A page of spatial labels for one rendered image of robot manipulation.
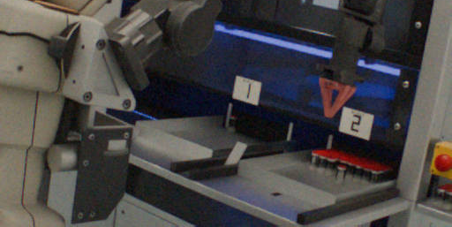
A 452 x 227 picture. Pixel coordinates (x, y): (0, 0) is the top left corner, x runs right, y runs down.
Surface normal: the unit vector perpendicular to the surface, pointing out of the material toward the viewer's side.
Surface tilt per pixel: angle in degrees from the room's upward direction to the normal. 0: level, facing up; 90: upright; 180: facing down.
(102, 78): 90
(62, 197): 90
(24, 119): 90
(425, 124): 90
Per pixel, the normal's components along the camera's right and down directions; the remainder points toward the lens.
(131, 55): 0.73, 0.23
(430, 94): -0.58, 0.02
